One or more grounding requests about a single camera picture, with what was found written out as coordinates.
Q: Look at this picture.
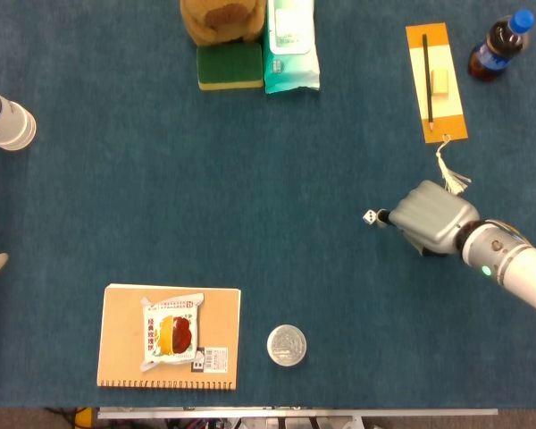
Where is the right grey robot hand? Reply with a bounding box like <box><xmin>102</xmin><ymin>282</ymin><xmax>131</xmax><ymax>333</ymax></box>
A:
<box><xmin>375</xmin><ymin>180</ymin><xmax>482</xmax><ymax>258</ymax></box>

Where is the orange bookmark with white tassel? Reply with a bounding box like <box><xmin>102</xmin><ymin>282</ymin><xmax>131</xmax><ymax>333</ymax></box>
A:
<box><xmin>405</xmin><ymin>21</ymin><xmax>473</xmax><ymax>197</ymax></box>

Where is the beige eraser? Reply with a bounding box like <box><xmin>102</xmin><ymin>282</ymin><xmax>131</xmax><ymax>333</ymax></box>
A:
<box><xmin>430</xmin><ymin>68</ymin><xmax>450</xmax><ymax>96</ymax></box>

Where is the black pencil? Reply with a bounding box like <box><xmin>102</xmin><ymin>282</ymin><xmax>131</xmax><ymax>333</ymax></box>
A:
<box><xmin>422</xmin><ymin>33</ymin><xmax>435</xmax><ymax>131</ymax></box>

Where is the cola bottle with blue cap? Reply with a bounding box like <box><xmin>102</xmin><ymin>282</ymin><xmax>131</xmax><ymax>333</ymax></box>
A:
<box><xmin>467</xmin><ymin>7</ymin><xmax>536</xmax><ymax>83</ymax></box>

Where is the teal tablecloth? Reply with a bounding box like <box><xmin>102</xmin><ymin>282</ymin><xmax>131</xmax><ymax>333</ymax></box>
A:
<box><xmin>0</xmin><ymin>0</ymin><xmax>536</xmax><ymax>409</ymax></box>

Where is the round silver tin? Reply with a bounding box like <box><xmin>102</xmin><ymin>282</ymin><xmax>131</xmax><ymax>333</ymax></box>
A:
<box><xmin>266</xmin><ymin>324</ymin><xmax>308</xmax><ymax>368</ymax></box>

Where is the teal wet wipes pack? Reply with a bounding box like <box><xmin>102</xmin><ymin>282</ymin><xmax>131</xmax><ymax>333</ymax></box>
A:
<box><xmin>262</xmin><ymin>0</ymin><xmax>322</xmax><ymax>95</ymax></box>

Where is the green and yellow sponge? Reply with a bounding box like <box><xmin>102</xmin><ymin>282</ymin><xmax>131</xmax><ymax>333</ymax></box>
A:
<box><xmin>196</xmin><ymin>42</ymin><xmax>265</xmax><ymax>92</ymax></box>

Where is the white snack packet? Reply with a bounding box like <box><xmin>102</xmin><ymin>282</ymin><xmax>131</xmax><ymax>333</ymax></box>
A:
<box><xmin>139</xmin><ymin>292</ymin><xmax>205</xmax><ymax>373</ymax></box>

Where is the brown plush toy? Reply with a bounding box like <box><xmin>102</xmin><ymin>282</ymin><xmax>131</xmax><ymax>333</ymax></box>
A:
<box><xmin>180</xmin><ymin>0</ymin><xmax>268</xmax><ymax>47</ymax></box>

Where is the brown spiral notebook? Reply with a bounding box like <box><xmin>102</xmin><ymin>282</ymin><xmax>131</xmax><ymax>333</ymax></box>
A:
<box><xmin>96</xmin><ymin>282</ymin><xmax>242</xmax><ymax>391</ymax></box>

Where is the stack of white paper cups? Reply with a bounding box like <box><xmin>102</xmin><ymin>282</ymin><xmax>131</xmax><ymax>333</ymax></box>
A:
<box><xmin>0</xmin><ymin>86</ymin><xmax>38</xmax><ymax>152</ymax></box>

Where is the metal table frame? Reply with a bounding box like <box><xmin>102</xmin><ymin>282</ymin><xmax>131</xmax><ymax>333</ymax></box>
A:
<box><xmin>96</xmin><ymin>406</ymin><xmax>499</xmax><ymax>429</ymax></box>

